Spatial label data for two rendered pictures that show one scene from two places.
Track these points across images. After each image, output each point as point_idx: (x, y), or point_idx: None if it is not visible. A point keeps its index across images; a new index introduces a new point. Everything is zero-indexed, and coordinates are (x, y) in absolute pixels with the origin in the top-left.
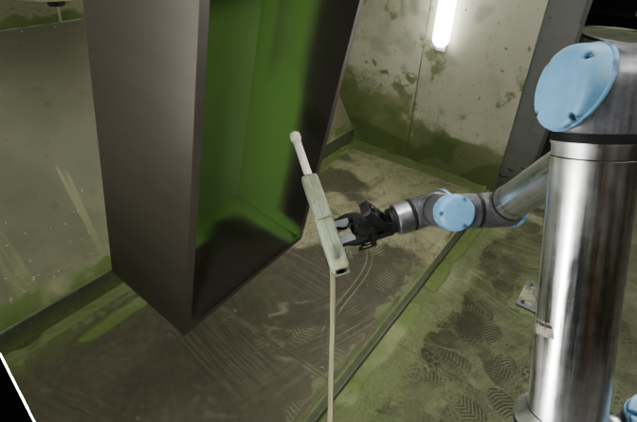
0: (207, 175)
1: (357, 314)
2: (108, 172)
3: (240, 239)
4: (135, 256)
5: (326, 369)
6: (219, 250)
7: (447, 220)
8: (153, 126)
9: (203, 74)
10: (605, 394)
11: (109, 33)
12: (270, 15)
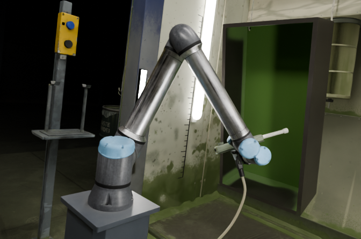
0: (291, 160)
1: None
2: None
3: (281, 195)
4: None
5: None
6: (268, 190)
7: (229, 136)
8: (230, 95)
9: (224, 73)
10: (130, 114)
11: (240, 72)
12: (325, 86)
